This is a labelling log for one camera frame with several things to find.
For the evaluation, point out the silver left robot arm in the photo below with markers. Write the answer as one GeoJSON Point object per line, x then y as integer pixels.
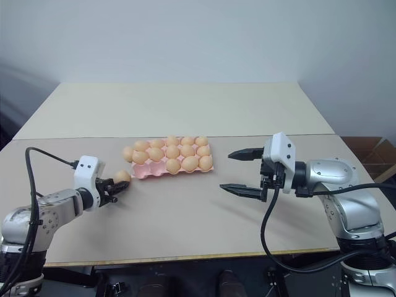
{"type": "Point", "coordinates": [46, 210]}

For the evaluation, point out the black table frame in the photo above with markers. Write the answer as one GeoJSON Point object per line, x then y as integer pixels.
{"type": "Point", "coordinates": [191, 278]}

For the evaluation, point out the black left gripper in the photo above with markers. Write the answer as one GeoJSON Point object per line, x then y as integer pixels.
{"type": "Point", "coordinates": [103, 191]}

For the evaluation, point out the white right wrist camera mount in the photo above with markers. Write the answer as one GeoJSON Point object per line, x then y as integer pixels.
{"type": "Point", "coordinates": [283, 151]}

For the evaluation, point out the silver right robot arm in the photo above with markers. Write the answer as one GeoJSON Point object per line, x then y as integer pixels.
{"type": "Point", "coordinates": [346, 198]}

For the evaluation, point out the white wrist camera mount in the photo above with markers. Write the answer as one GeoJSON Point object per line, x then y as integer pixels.
{"type": "Point", "coordinates": [283, 151]}
{"type": "Point", "coordinates": [86, 173]}

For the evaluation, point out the brown egg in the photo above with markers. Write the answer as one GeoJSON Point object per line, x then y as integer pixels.
{"type": "Point", "coordinates": [187, 141]}
{"type": "Point", "coordinates": [189, 163]}
{"type": "Point", "coordinates": [142, 144]}
{"type": "Point", "coordinates": [205, 162]}
{"type": "Point", "coordinates": [122, 176]}
{"type": "Point", "coordinates": [140, 156]}
{"type": "Point", "coordinates": [156, 143]}
{"type": "Point", "coordinates": [172, 151]}
{"type": "Point", "coordinates": [201, 141]}
{"type": "Point", "coordinates": [203, 151]}
{"type": "Point", "coordinates": [155, 154]}
{"type": "Point", "coordinates": [187, 150]}
{"type": "Point", "coordinates": [127, 153]}
{"type": "Point", "coordinates": [173, 165]}
{"type": "Point", "coordinates": [172, 140]}

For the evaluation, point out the brown cardboard box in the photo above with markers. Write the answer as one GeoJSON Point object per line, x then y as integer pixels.
{"type": "Point", "coordinates": [371, 157]}

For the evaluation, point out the dark rounded shape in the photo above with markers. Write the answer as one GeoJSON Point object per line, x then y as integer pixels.
{"type": "Point", "coordinates": [230, 283]}

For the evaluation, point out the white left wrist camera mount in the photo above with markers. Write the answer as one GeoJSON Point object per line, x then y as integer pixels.
{"type": "Point", "coordinates": [86, 173]}

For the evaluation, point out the pink egg carton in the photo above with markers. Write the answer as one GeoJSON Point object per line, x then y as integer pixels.
{"type": "Point", "coordinates": [145, 171]}

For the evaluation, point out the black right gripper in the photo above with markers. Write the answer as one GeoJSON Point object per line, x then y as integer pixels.
{"type": "Point", "coordinates": [269, 178]}

